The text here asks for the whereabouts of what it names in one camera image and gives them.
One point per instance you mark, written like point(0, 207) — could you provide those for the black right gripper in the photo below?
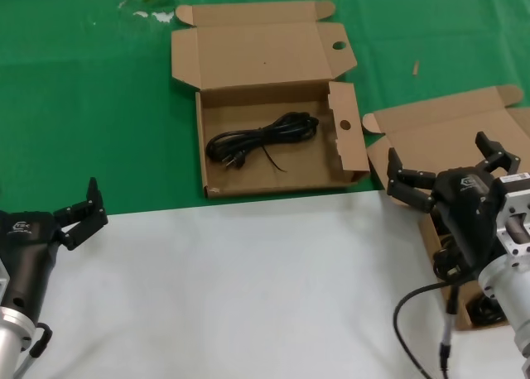
point(465, 211)

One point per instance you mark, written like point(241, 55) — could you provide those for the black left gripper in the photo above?
point(25, 246)

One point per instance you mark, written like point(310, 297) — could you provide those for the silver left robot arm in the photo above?
point(10, 342)

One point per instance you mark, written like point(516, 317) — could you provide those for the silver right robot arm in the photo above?
point(509, 296)

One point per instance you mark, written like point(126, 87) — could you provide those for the open brown cardboard box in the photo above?
point(435, 126)

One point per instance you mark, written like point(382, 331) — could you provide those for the cardboard box with holed flaps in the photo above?
point(265, 64)

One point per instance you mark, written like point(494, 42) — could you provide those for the small wooden stick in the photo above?
point(416, 69)

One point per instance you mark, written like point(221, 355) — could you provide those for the green table cloth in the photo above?
point(83, 106)

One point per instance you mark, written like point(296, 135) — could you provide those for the clear plastic bag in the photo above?
point(161, 17)

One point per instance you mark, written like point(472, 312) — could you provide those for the silver right camera bracket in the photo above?
point(515, 236)

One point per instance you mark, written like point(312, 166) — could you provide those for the silver camera bracket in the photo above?
point(3, 279)
point(515, 236)

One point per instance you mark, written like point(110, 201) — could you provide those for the silver left camera bracket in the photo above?
point(3, 279)

